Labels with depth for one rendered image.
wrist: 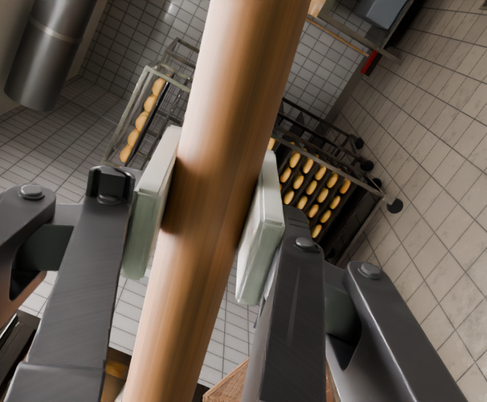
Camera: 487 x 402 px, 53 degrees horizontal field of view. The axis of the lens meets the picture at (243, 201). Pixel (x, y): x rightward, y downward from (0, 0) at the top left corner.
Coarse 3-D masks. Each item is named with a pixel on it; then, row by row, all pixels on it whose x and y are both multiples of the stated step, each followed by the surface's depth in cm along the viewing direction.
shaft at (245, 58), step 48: (240, 0) 14; (288, 0) 14; (240, 48) 14; (288, 48) 15; (192, 96) 16; (240, 96) 15; (192, 144) 16; (240, 144) 15; (192, 192) 16; (240, 192) 16; (192, 240) 17; (192, 288) 18; (144, 336) 19; (192, 336) 19; (144, 384) 20; (192, 384) 20
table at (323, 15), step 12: (312, 0) 433; (324, 0) 396; (408, 0) 408; (312, 12) 402; (324, 12) 403; (336, 24) 406; (396, 24) 408; (360, 36) 410; (372, 36) 454; (384, 36) 422; (372, 48) 414; (396, 60) 418
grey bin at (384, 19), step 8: (368, 0) 430; (376, 0) 410; (384, 0) 410; (392, 0) 410; (400, 0) 410; (360, 8) 443; (368, 8) 417; (376, 8) 412; (384, 8) 412; (392, 8) 412; (400, 8) 412; (360, 16) 443; (368, 16) 415; (376, 16) 415; (384, 16) 415; (392, 16) 415; (376, 24) 425; (384, 24) 417
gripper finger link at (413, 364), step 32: (352, 288) 13; (384, 288) 13; (384, 320) 11; (416, 320) 12; (352, 352) 13; (384, 352) 10; (416, 352) 10; (352, 384) 11; (384, 384) 10; (416, 384) 9; (448, 384) 10
